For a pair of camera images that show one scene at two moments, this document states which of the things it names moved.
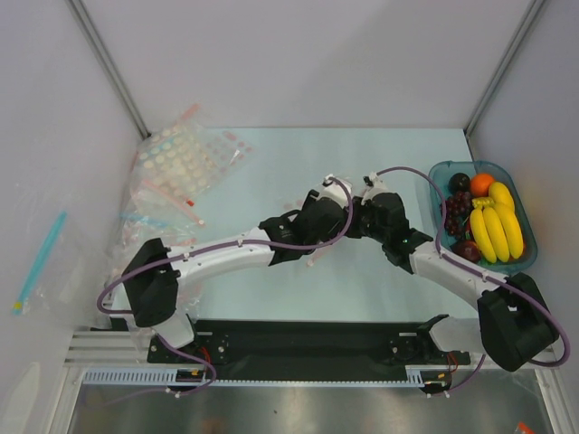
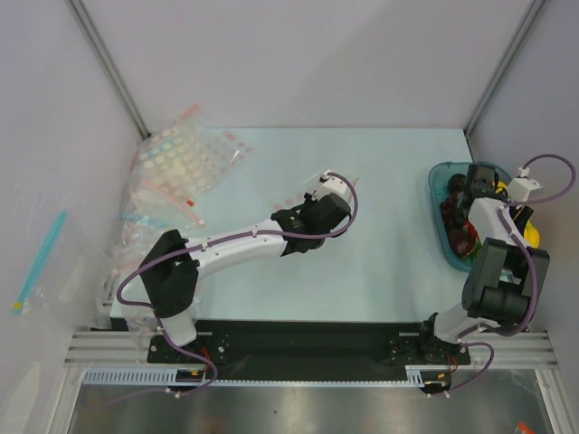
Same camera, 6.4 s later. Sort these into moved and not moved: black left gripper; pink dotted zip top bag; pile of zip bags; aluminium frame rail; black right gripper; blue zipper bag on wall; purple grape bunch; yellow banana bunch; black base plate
Moved: yellow banana bunch; black right gripper; pink dotted zip top bag
Not moved: pile of zip bags; black base plate; blue zipper bag on wall; aluminium frame rail; black left gripper; purple grape bunch
